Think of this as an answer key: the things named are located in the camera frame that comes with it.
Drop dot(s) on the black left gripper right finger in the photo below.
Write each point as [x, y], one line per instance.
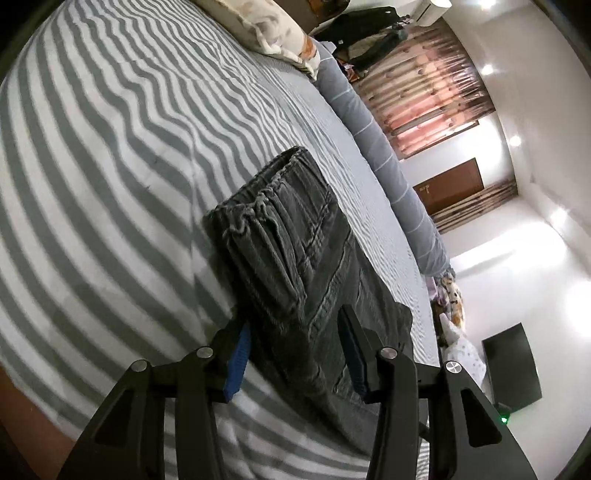
[442, 407]

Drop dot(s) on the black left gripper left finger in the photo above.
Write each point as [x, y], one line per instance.
[125, 438]

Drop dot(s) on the dark grey denim pants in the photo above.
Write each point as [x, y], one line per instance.
[292, 262]

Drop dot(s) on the black television screen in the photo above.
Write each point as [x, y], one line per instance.
[512, 369]

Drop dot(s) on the pile of clothes beside bed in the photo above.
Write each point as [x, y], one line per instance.
[450, 323]

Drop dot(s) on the striped side curtain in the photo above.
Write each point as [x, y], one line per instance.
[475, 206]

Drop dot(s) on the brown wooden door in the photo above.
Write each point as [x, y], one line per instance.
[450, 187]

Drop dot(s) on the grey white striped bed sheet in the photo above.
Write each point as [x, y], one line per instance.
[124, 124]

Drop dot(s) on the brown patterned curtain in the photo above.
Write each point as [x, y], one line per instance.
[426, 91]

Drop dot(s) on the grey rolled blanket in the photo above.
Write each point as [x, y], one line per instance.
[421, 232]

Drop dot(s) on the white air conditioner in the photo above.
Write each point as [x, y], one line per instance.
[428, 12]

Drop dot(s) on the white floral pillow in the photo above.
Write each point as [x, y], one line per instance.
[264, 27]

